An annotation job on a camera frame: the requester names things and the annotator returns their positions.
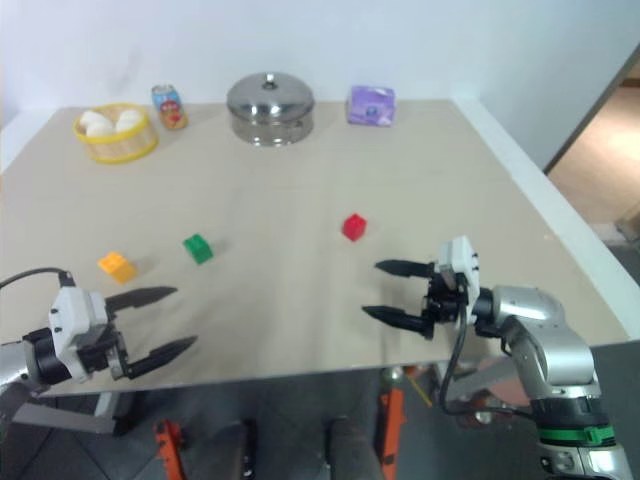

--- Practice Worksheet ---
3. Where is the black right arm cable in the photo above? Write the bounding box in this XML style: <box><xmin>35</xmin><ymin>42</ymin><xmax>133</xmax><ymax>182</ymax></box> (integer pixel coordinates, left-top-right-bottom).
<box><xmin>438</xmin><ymin>299</ymin><xmax>537</xmax><ymax>417</ymax></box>

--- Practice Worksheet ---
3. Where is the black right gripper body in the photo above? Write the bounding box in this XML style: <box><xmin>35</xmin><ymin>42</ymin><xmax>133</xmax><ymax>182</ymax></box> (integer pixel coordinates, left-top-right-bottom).
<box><xmin>421</xmin><ymin>271</ymin><xmax>474</xmax><ymax>332</ymax></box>

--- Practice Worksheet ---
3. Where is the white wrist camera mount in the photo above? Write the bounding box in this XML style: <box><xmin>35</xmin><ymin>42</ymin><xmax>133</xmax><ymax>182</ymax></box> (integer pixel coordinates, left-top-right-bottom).
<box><xmin>48</xmin><ymin>286</ymin><xmax>112</xmax><ymax>384</ymax></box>
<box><xmin>433</xmin><ymin>235</ymin><xmax>482</xmax><ymax>307</ymax></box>

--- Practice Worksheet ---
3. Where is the printed drink can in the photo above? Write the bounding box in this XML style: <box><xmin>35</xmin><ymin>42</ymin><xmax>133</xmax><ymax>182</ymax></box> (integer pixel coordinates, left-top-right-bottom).
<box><xmin>151</xmin><ymin>83</ymin><xmax>190</xmax><ymax>133</ymax></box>

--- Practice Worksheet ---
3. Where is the red toy block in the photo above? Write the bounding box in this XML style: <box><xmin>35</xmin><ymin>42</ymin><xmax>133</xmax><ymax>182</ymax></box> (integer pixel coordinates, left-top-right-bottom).
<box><xmin>340</xmin><ymin>212</ymin><xmax>369</xmax><ymax>243</ymax></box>

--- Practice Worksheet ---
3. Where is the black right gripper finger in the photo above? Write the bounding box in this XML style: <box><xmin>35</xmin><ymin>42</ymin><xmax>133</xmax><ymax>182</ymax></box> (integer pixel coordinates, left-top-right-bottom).
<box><xmin>374</xmin><ymin>258</ymin><xmax>436</xmax><ymax>280</ymax></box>
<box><xmin>360</xmin><ymin>304</ymin><xmax>435</xmax><ymax>342</ymax></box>

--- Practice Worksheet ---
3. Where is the yellow bamboo steamer basket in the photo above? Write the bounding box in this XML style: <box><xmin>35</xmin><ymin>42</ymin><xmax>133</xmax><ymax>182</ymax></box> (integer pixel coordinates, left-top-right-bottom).
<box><xmin>72</xmin><ymin>102</ymin><xmax>161</xmax><ymax>166</ymax></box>

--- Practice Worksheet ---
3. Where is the purple tissue pack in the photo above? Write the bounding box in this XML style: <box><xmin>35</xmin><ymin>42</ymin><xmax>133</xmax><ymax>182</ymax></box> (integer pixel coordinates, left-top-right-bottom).
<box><xmin>345</xmin><ymin>84</ymin><xmax>398</xmax><ymax>128</ymax></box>

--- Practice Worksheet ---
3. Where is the brown door frame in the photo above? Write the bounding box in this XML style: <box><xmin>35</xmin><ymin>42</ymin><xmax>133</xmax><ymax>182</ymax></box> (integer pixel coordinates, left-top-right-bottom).
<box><xmin>542</xmin><ymin>46</ymin><xmax>640</xmax><ymax>174</ymax></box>

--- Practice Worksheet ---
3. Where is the steel pot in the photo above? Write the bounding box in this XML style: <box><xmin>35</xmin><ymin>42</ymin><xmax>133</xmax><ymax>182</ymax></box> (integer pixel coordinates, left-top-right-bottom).
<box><xmin>229</xmin><ymin>106</ymin><xmax>316</xmax><ymax>148</ymax></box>

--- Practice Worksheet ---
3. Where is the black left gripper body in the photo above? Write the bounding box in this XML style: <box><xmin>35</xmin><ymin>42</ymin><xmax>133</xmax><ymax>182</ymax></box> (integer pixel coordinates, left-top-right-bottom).
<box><xmin>74</xmin><ymin>322</ymin><xmax>132</xmax><ymax>382</ymax></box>

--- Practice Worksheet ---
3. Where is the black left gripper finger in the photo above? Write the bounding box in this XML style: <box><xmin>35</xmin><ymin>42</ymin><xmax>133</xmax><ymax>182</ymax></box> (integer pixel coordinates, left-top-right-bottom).
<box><xmin>126</xmin><ymin>335</ymin><xmax>199</xmax><ymax>380</ymax></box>
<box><xmin>105</xmin><ymin>285</ymin><xmax>179</xmax><ymax>312</ymax></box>

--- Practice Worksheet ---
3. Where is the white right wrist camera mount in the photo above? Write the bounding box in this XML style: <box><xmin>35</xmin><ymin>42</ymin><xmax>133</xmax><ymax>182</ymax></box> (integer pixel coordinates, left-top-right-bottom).
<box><xmin>433</xmin><ymin>235</ymin><xmax>482</xmax><ymax>307</ymax></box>

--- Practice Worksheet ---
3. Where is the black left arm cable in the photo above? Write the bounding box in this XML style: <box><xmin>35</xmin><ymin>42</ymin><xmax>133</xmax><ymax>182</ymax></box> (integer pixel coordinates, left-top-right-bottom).
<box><xmin>0</xmin><ymin>268</ymin><xmax>76</xmax><ymax>292</ymax></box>

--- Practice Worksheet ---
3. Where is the white steamed bun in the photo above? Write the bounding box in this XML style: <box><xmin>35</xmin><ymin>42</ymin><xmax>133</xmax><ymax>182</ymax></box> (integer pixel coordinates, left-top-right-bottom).
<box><xmin>79</xmin><ymin>110</ymin><xmax>113</xmax><ymax>138</ymax></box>
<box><xmin>115</xmin><ymin>109</ymin><xmax>142</xmax><ymax>134</ymax></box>

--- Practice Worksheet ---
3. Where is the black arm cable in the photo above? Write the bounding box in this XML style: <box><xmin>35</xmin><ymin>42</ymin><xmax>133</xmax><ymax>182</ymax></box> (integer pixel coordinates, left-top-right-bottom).
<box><xmin>438</xmin><ymin>299</ymin><xmax>537</xmax><ymax>417</ymax></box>
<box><xmin>0</xmin><ymin>268</ymin><xmax>76</xmax><ymax>292</ymax></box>

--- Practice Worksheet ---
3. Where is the grey metal table bracket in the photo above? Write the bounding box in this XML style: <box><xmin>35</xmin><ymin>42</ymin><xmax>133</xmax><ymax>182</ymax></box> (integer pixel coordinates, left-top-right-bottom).
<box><xmin>11</xmin><ymin>391</ymin><xmax>127</xmax><ymax>437</ymax></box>

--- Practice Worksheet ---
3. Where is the steel pot lid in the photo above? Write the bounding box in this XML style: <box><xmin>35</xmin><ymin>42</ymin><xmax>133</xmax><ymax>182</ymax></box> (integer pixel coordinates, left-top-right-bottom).
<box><xmin>226</xmin><ymin>71</ymin><xmax>317</xmax><ymax>119</ymax></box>

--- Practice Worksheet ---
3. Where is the green toy block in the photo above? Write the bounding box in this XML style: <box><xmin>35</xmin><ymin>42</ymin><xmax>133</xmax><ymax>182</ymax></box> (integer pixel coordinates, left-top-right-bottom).
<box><xmin>182</xmin><ymin>232</ymin><xmax>215</xmax><ymax>266</ymax></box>

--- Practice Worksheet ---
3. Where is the yellow toy block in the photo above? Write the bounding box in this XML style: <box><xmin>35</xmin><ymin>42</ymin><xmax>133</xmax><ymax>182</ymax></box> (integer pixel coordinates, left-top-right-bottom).
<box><xmin>96</xmin><ymin>250</ymin><xmax>138</xmax><ymax>286</ymax></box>

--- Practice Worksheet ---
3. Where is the yellow stick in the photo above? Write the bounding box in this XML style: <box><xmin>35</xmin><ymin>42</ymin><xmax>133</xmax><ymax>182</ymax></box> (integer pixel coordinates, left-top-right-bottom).
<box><xmin>406</xmin><ymin>374</ymin><xmax>434</xmax><ymax>409</ymax></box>

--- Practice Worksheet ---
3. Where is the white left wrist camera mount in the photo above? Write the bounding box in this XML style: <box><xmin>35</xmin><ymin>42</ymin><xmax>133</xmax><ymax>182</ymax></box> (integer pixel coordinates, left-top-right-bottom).
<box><xmin>48</xmin><ymin>286</ymin><xmax>112</xmax><ymax>384</ymax></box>

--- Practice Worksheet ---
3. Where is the orange clamp stand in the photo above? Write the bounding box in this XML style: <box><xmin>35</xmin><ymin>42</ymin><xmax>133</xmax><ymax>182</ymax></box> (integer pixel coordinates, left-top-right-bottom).
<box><xmin>376</xmin><ymin>368</ymin><xmax>407</xmax><ymax>480</ymax></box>
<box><xmin>153</xmin><ymin>418</ymin><xmax>187</xmax><ymax>480</ymax></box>

